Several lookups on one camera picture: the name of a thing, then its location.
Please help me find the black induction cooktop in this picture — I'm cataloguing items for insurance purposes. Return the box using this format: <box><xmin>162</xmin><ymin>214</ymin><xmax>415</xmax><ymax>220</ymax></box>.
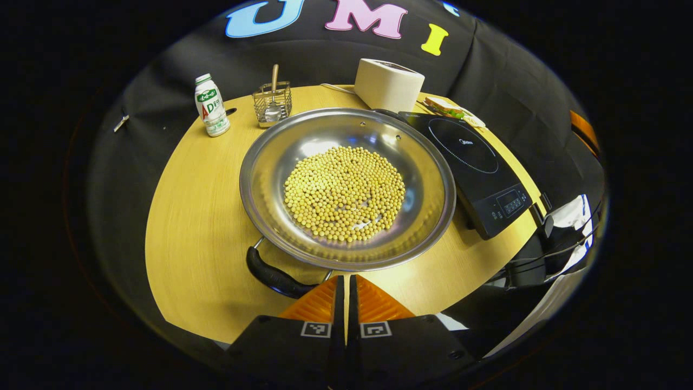
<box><xmin>398</xmin><ymin>111</ymin><xmax>534</xmax><ymax>241</ymax></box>

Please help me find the stainless steel pot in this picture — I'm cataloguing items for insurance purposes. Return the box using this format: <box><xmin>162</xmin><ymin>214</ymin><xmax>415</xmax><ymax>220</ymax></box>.
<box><xmin>239</xmin><ymin>107</ymin><xmax>457</xmax><ymax>300</ymax></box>

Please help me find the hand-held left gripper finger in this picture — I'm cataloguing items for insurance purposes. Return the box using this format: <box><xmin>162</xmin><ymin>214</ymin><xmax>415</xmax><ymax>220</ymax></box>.
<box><xmin>348</xmin><ymin>274</ymin><xmax>477</xmax><ymax>388</ymax></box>
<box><xmin>226</xmin><ymin>275</ymin><xmax>346</xmax><ymax>388</ymax></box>

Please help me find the white toaster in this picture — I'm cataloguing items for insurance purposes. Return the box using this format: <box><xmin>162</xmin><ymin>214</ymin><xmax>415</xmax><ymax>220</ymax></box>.
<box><xmin>355</xmin><ymin>58</ymin><xmax>426</xmax><ymax>113</ymax></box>

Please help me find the wire mesh basket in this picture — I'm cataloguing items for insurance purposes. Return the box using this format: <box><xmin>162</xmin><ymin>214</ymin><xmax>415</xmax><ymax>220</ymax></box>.
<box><xmin>252</xmin><ymin>81</ymin><xmax>293</xmax><ymax>128</ymax></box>

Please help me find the white drink bottle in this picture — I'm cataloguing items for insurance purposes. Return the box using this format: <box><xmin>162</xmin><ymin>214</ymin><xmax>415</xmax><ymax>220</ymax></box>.
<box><xmin>194</xmin><ymin>74</ymin><xmax>231</xmax><ymax>138</ymax></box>

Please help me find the wooden-handled spoon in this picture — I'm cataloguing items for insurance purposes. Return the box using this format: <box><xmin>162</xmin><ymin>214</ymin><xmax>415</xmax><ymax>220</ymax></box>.
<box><xmin>265</xmin><ymin>64</ymin><xmax>282</xmax><ymax>122</ymax></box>

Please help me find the sandwich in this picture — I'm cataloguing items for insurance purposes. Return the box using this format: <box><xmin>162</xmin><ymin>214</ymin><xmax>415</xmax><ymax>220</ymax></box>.
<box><xmin>424</xmin><ymin>96</ymin><xmax>465</xmax><ymax>119</ymax></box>

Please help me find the pile of yellow soybeans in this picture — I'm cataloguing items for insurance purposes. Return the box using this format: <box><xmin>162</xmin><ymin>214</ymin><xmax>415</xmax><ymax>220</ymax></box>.
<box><xmin>283</xmin><ymin>145</ymin><xmax>407</xmax><ymax>243</ymax></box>

